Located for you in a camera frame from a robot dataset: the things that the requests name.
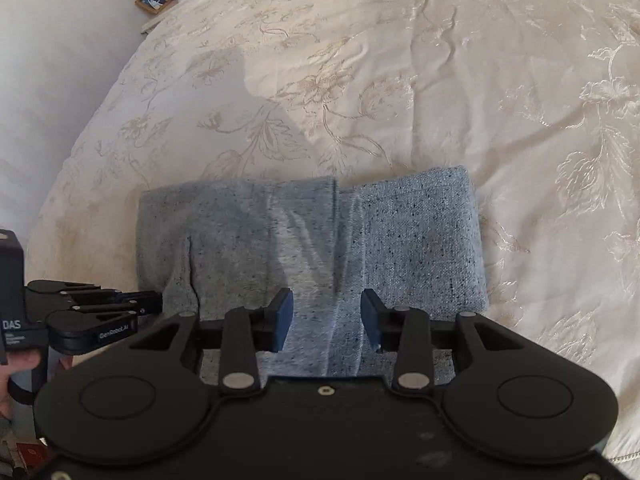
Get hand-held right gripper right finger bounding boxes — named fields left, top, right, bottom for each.
left=360, top=288, right=523, bottom=392

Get wooden picture frame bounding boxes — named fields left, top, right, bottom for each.
left=134, top=0, right=179, bottom=14

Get cream floral bedspread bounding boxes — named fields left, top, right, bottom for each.
left=25, top=0, right=640, bottom=480

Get grey speckled pants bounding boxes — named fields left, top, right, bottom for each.
left=136, top=165, right=491, bottom=379

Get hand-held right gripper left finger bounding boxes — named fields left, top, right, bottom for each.
left=129, top=287, right=295, bottom=393

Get person's left hand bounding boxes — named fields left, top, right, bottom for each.
left=0, top=350, right=43, bottom=418

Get white nightstand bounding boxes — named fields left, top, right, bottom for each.
left=139, top=5, right=176, bottom=35

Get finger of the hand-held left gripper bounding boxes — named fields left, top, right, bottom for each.
left=59, top=283, right=123, bottom=303
left=70, top=291, right=164, bottom=318

